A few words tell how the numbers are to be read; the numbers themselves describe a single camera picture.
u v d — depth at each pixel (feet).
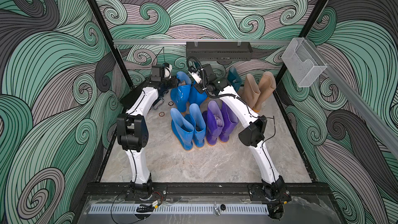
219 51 3.14
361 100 1.94
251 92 2.75
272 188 2.07
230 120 2.29
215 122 2.49
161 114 3.40
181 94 2.96
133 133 1.72
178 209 2.29
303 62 2.60
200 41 3.10
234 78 2.95
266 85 3.02
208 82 2.19
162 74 2.42
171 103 3.61
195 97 3.13
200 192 2.44
